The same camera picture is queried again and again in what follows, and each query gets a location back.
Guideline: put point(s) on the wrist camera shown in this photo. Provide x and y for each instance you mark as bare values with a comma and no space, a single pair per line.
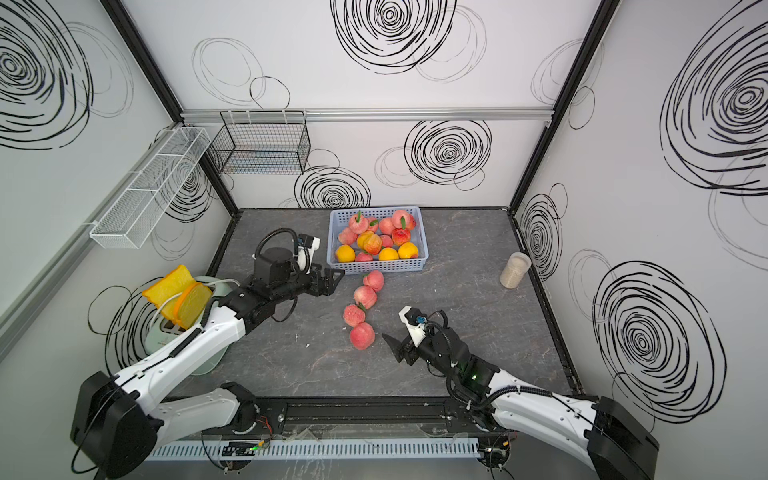
415,322
307,246

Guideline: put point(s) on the black wire wall basket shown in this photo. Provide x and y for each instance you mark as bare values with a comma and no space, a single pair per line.
263,142

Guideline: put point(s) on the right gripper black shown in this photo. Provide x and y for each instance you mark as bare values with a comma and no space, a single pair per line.
400,349

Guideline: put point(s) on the yellow toast slice front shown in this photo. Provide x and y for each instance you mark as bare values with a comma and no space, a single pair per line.
190,304

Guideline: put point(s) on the yellow toast slice rear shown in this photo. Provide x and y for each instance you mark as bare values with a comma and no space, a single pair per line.
161,292

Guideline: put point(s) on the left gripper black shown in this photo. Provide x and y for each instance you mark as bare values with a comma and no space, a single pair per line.
329,287

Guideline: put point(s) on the yellow toast slice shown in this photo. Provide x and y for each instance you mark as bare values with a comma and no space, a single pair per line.
161,292
190,304

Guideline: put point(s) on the grey slotted cable duct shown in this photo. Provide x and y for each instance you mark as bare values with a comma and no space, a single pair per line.
313,449

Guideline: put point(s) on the pink peach with leaf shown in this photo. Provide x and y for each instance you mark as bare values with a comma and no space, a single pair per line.
358,223

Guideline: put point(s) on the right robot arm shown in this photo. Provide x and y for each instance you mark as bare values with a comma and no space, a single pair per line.
600,433

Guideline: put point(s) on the frosted plastic cup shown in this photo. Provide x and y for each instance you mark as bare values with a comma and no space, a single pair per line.
515,270

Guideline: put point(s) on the light blue plastic basket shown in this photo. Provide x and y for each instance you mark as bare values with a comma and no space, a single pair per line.
339,220

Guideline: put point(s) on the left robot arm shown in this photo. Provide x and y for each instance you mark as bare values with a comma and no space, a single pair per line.
225,320

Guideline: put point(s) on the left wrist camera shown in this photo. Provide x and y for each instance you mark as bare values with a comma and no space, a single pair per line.
307,246

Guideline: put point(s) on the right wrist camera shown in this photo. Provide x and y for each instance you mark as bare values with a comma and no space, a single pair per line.
415,322

